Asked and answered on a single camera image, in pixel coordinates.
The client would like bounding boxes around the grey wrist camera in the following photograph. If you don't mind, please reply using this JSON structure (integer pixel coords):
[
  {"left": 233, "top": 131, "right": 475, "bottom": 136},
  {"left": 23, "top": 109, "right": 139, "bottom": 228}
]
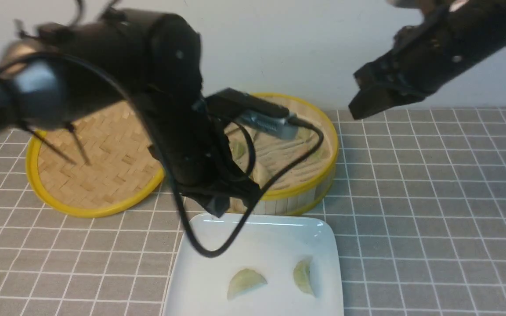
[{"left": 205, "top": 88, "right": 298, "bottom": 140}]

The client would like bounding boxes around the grey checked tablecloth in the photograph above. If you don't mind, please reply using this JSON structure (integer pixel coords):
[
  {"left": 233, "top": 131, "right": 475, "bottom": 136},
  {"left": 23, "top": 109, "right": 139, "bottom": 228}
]
[{"left": 0, "top": 108, "right": 506, "bottom": 316}]

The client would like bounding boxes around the black camera cable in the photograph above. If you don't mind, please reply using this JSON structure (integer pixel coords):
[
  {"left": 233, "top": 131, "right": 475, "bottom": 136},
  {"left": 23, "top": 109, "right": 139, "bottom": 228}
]
[{"left": 16, "top": 53, "right": 325, "bottom": 258}]

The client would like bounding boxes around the bamboo steamer lid yellow rim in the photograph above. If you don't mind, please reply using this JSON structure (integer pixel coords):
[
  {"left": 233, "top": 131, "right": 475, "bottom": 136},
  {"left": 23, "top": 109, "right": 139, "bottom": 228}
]
[{"left": 25, "top": 102, "right": 165, "bottom": 218}]

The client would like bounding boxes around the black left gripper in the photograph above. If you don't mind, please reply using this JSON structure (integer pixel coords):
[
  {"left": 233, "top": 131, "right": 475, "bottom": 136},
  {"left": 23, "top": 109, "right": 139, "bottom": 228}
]
[{"left": 133, "top": 86, "right": 261, "bottom": 218}]

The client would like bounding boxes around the green dumpling on plate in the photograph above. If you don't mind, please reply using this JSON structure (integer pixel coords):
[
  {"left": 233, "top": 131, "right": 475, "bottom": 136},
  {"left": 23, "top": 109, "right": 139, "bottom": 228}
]
[{"left": 293, "top": 257, "right": 315, "bottom": 296}]

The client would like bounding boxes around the pale dumpling front centre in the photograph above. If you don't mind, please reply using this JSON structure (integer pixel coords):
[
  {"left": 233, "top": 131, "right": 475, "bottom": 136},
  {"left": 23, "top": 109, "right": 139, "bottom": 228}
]
[{"left": 251, "top": 162, "right": 271, "bottom": 186}]

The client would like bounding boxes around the green dumpling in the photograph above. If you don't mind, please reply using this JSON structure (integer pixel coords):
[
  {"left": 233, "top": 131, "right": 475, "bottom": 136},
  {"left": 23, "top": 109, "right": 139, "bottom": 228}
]
[
  {"left": 230, "top": 140, "right": 248, "bottom": 161},
  {"left": 293, "top": 257, "right": 315, "bottom": 296},
  {"left": 226, "top": 268, "right": 268, "bottom": 300}
]

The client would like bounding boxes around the bamboo steamer basket yellow rim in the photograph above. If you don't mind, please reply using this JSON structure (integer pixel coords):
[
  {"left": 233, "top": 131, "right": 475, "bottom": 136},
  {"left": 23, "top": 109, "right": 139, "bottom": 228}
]
[{"left": 247, "top": 93, "right": 339, "bottom": 216}]

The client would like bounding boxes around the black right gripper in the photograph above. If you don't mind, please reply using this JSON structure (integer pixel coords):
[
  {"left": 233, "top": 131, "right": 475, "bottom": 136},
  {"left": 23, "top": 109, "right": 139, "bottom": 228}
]
[{"left": 349, "top": 26, "right": 464, "bottom": 120}]

